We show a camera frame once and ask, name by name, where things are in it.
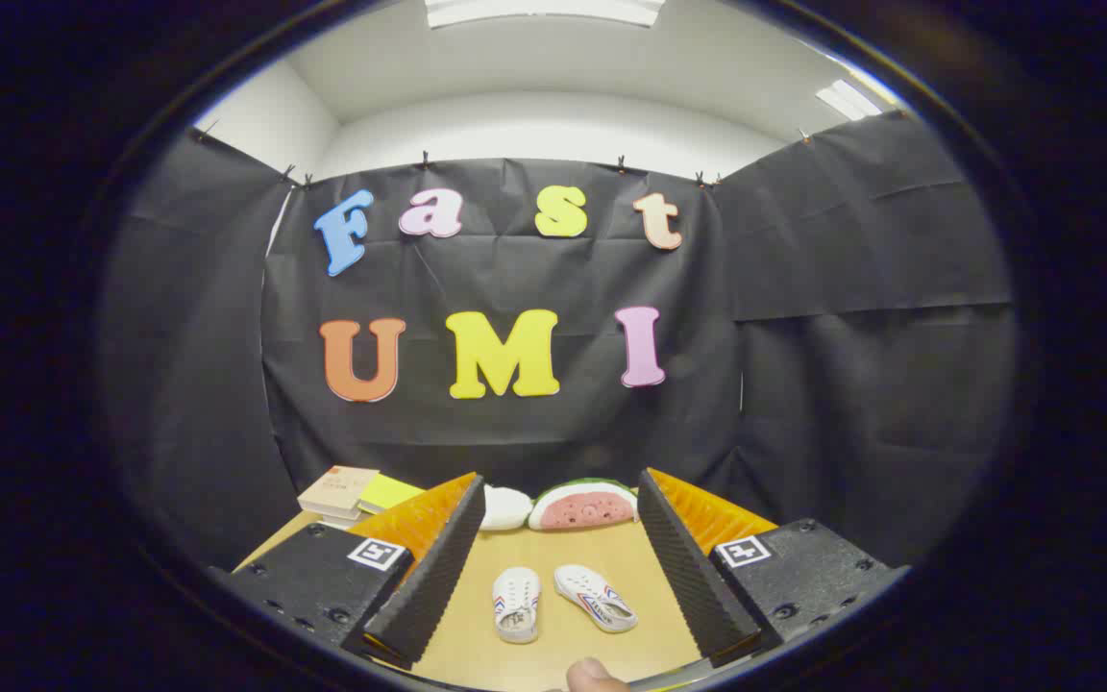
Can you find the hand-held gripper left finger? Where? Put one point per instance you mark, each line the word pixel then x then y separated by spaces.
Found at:
pixel 438 577

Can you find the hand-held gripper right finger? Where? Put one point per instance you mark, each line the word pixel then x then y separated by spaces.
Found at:
pixel 683 577

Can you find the white canvas shoe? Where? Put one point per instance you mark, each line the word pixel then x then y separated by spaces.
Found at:
pixel 595 596
pixel 516 601

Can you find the white plush toy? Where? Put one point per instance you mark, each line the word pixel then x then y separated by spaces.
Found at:
pixel 505 507

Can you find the yellow book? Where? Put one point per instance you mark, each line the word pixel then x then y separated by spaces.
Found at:
pixel 388 492

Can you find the watermelon slice plush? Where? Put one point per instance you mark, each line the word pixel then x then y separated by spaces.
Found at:
pixel 582 507

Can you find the beige book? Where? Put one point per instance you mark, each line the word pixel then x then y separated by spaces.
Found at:
pixel 337 488

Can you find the black backdrop cloth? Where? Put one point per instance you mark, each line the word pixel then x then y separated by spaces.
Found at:
pixel 515 423

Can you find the row of small cloth clips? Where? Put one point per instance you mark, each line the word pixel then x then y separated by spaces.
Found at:
pixel 426 159

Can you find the ceiling light panel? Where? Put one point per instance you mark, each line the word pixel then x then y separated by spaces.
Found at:
pixel 847 99
pixel 544 10

